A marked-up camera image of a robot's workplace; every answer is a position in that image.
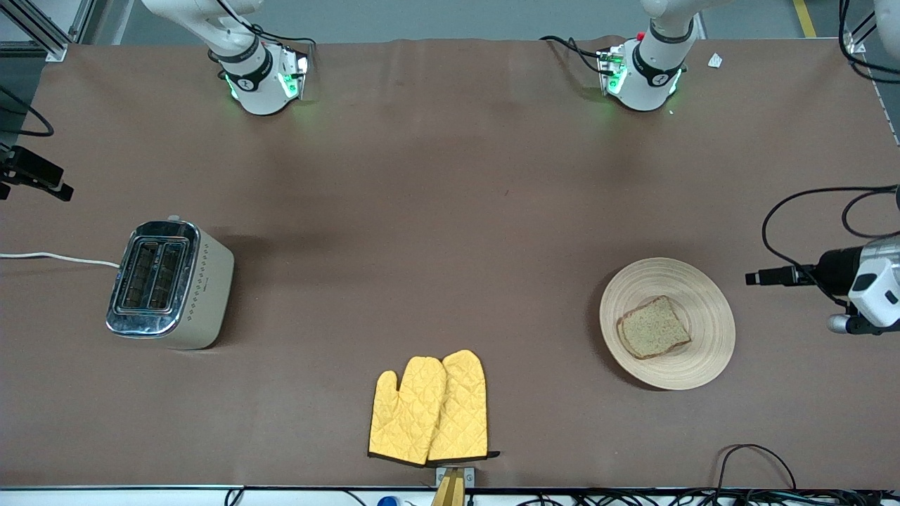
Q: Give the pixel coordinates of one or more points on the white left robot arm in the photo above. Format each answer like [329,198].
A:
[647,84]

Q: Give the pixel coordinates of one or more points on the beige and chrome toaster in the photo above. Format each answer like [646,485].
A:
[204,295]

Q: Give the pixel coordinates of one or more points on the small white paper scrap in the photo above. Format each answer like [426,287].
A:
[715,61]

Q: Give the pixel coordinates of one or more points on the brown bread slice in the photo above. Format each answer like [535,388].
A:
[654,329]

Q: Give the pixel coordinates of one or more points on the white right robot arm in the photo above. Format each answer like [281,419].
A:
[260,91]

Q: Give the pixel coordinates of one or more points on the aluminium frame profile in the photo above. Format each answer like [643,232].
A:
[56,53]

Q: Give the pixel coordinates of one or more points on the grey metal bracket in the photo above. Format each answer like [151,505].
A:
[470,478]

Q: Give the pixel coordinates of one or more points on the yellow quilted oven mitt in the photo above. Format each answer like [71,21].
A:
[404,414]
[464,407]

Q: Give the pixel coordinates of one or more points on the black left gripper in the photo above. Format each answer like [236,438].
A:
[834,267]

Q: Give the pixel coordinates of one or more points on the round wooden plate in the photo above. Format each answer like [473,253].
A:
[703,316]

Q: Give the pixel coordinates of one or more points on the yellow floor tape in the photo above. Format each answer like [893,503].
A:
[804,17]

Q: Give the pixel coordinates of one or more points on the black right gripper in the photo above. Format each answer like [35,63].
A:
[29,169]

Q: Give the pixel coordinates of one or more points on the small blue cap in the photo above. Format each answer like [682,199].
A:
[388,502]

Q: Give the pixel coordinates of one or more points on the brown table cover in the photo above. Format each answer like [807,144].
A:
[492,140]

